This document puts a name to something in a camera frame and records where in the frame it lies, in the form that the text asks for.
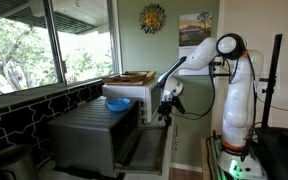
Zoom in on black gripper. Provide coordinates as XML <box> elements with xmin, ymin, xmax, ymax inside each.
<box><xmin>157</xmin><ymin>98</ymin><xmax>185</xmax><ymax>127</ymax></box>

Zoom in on blue plastic bowl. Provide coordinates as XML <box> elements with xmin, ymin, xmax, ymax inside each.
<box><xmin>106</xmin><ymin>98</ymin><xmax>131</xmax><ymax>112</ymax></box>

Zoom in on silver toaster oven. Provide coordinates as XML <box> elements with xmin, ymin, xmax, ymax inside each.
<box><xmin>48</xmin><ymin>96</ymin><xmax>168</xmax><ymax>178</ymax></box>

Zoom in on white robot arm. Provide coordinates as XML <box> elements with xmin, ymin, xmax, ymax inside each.
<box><xmin>158</xmin><ymin>33</ymin><xmax>267</xmax><ymax>180</ymax></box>

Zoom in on white microwave oven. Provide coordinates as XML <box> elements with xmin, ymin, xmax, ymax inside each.
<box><xmin>102</xmin><ymin>80</ymin><xmax>162</xmax><ymax>124</ymax></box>

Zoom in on wooden tray stack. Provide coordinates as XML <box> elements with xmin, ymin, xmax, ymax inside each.
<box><xmin>102</xmin><ymin>71</ymin><xmax>156</xmax><ymax>86</ymax></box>

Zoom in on black equipment box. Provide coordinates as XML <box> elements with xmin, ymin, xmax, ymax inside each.
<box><xmin>253</xmin><ymin>127</ymin><xmax>288</xmax><ymax>180</ymax></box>

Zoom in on dark metal pot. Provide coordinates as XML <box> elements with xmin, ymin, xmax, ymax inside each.
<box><xmin>0</xmin><ymin>144</ymin><xmax>39</xmax><ymax>180</ymax></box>

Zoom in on landscape wall calendar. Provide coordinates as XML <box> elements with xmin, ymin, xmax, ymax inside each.
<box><xmin>178</xmin><ymin>11</ymin><xmax>214</xmax><ymax>76</ymax></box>

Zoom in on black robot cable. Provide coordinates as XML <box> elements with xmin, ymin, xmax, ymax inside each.
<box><xmin>170</xmin><ymin>56</ymin><xmax>258</xmax><ymax>122</ymax></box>

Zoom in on sun wall decoration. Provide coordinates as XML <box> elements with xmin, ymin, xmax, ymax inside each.
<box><xmin>139</xmin><ymin>4</ymin><xmax>166</xmax><ymax>34</ymax></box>

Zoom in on black camera stand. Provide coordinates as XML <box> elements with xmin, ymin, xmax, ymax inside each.
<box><xmin>261</xmin><ymin>34</ymin><xmax>283</xmax><ymax>128</ymax></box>

